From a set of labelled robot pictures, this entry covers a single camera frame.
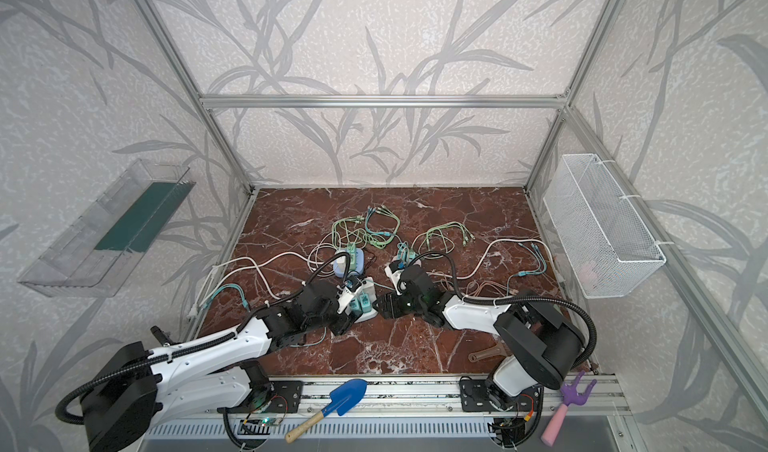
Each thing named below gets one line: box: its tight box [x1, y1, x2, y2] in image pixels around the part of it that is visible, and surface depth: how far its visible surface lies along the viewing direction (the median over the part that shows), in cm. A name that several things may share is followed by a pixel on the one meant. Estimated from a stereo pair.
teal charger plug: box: [359, 293, 372, 313], surface depth 84 cm
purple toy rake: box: [541, 370, 597, 447], surface depth 74 cm
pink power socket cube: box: [384, 260, 404, 296], surface depth 81 cm
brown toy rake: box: [468, 342, 509, 362], surface depth 82 cm
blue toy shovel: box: [285, 379, 368, 444], surface depth 75 cm
